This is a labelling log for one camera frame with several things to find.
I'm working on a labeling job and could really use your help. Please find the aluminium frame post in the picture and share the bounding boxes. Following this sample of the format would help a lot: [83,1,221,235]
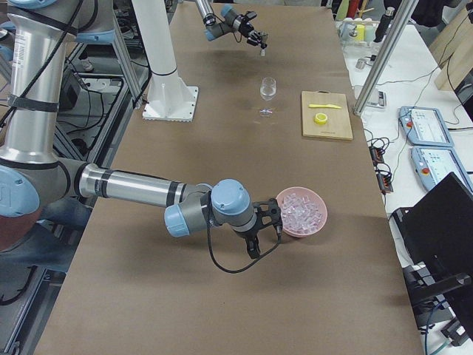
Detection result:
[353,0,418,116]

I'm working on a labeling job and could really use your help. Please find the yellow plastic knife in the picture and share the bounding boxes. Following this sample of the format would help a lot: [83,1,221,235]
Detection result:
[307,104,341,109]

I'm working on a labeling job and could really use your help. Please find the pink bowl of ice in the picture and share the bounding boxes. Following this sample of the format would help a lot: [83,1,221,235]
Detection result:
[276,186,328,238]

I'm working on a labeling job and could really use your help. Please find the upper blue teach pendant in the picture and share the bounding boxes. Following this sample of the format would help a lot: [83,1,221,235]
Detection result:
[398,106,454,147]

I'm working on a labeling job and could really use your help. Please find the white camera column base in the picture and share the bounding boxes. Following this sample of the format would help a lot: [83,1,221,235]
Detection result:
[132,0,199,122]

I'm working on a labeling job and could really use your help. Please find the blue teach pendant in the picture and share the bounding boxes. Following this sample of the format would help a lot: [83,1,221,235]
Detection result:
[410,146,472,191]
[398,106,454,147]

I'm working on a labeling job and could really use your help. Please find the bamboo cutting board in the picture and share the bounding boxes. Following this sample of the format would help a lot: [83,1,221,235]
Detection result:
[301,91,353,141]

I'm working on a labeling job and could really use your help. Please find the black thermos bottle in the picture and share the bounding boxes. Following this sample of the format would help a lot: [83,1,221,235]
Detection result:
[373,7,395,43]

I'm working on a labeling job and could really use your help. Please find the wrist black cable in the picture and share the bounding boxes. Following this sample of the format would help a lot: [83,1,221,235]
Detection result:
[206,210,284,274]

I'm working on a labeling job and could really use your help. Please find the black monitor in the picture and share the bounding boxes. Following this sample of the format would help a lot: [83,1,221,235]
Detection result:
[391,172,473,293]

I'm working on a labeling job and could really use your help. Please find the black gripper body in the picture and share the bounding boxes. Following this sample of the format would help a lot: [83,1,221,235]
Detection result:
[236,16,260,45]
[233,199,272,238]

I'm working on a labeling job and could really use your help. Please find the clear wine glass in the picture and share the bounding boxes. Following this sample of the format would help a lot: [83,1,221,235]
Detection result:
[259,77,276,117]

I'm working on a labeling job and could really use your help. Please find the steel double jigger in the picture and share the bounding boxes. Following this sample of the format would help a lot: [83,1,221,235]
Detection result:
[260,32,268,57]

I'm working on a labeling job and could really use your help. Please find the wooden plank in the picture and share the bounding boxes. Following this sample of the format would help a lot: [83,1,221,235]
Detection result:
[429,1,472,91]

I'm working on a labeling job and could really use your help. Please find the lower blue teach pendant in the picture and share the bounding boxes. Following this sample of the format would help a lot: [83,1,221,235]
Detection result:
[410,146,472,191]

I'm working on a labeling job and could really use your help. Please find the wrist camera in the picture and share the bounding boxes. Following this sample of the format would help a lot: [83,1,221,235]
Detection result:
[242,11,257,22]

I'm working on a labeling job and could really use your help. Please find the yellow lemon slice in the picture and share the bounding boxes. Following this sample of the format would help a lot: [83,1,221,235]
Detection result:
[313,112,328,125]

